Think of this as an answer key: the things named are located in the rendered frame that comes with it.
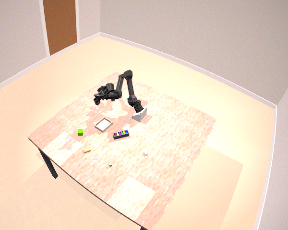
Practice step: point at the green cube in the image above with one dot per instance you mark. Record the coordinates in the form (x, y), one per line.
(80, 132)

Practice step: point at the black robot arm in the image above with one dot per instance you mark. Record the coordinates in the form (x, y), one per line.
(117, 93)

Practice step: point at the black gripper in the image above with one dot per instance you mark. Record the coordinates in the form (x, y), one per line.
(103, 94)

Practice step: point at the tan rectangular block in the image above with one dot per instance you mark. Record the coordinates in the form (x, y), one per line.
(86, 150)

